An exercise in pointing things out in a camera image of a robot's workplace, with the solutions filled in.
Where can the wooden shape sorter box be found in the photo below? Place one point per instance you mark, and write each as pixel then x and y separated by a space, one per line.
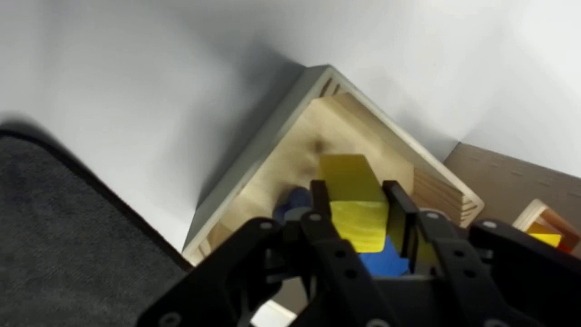
pixel 501 175

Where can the black cloth mat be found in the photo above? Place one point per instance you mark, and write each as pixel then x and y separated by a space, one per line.
pixel 65 243

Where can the long blue block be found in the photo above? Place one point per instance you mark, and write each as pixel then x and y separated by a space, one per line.
pixel 292 203

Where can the small blue cube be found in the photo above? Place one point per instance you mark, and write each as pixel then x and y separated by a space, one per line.
pixel 381 264

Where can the yellow block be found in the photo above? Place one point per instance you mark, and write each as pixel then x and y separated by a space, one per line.
pixel 356 201

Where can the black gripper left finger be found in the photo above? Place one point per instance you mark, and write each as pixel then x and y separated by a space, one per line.
pixel 320 206

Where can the open wooden tray box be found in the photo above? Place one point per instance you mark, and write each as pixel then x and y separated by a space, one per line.
pixel 290 139

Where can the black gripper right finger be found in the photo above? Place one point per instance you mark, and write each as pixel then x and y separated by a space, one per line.
pixel 401 219

